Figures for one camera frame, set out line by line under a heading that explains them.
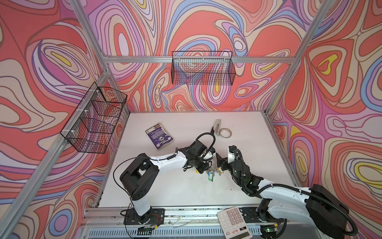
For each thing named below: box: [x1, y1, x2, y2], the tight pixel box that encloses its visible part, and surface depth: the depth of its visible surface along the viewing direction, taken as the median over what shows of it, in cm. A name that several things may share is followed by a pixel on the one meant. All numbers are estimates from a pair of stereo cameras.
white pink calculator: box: [216, 206, 253, 239], surface depth 71 cm
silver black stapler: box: [213, 118, 222, 137], surface depth 110 cm
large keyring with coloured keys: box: [206, 167, 225, 182], surface depth 89 cm
